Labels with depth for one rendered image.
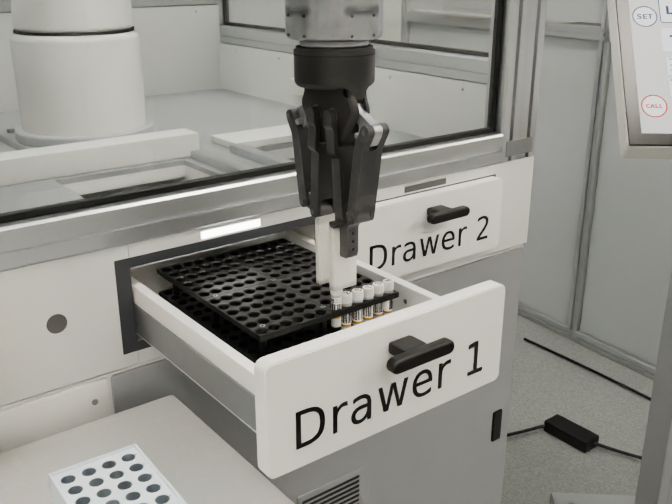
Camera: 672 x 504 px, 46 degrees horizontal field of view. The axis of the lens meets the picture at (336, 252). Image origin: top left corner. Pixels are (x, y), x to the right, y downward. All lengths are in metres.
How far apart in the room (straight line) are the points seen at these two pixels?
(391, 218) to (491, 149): 0.22
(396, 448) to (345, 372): 0.59
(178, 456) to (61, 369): 0.16
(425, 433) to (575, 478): 0.92
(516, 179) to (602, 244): 1.46
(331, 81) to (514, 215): 0.64
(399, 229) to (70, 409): 0.48
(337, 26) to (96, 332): 0.43
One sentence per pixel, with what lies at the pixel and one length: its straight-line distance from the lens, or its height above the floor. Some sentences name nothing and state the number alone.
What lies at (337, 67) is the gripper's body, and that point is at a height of 1.15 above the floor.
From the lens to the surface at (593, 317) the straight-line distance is 2.81.
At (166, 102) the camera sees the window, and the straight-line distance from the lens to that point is 0.90.
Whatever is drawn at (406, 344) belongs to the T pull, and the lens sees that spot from 0.72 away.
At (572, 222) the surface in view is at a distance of 2.78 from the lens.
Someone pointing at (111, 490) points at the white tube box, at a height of 0.79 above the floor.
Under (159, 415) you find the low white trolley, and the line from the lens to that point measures 0.92.
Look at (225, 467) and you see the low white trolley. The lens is 0.83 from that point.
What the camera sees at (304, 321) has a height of 0.90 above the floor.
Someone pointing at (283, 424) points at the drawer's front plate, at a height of 0.87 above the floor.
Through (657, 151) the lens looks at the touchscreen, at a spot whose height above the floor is 0.95.
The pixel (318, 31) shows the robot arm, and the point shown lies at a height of 1.18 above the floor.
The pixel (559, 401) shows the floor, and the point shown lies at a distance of 2.50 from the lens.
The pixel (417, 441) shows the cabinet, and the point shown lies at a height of 0.51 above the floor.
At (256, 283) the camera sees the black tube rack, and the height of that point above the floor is 0.90.
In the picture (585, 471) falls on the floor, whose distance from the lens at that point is 2.21.
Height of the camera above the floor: 1.24
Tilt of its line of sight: 20 degrees down
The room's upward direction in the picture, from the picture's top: straight up
